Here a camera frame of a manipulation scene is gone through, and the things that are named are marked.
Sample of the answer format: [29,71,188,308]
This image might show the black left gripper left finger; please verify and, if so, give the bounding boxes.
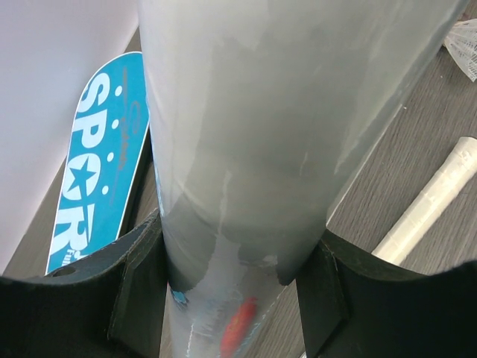
[1,211,167,357]

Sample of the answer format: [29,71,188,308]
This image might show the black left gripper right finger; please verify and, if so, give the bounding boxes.
[296,231,476,357]

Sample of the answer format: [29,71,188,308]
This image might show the white shuttlecock tube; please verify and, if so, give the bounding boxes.
[139,0,467,357]

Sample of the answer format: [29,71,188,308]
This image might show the white shuttlecock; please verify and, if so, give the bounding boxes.
[443,19,476,82]

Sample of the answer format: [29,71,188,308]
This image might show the blue racket far right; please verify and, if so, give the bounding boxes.
[372,136,476,266]

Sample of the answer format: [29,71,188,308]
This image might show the blue sport racket bag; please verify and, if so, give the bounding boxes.
[45,51,149,274]

